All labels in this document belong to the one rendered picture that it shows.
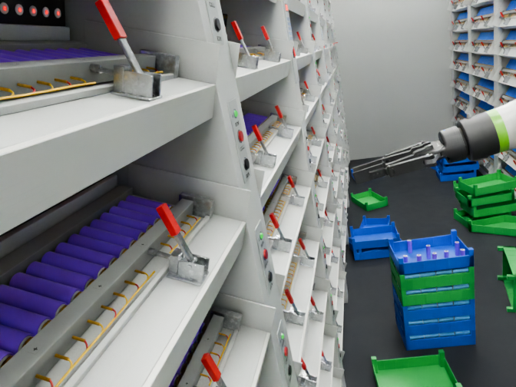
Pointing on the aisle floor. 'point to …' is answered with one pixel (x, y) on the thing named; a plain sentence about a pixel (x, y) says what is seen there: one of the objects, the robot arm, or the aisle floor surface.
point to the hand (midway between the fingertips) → (368, 171)
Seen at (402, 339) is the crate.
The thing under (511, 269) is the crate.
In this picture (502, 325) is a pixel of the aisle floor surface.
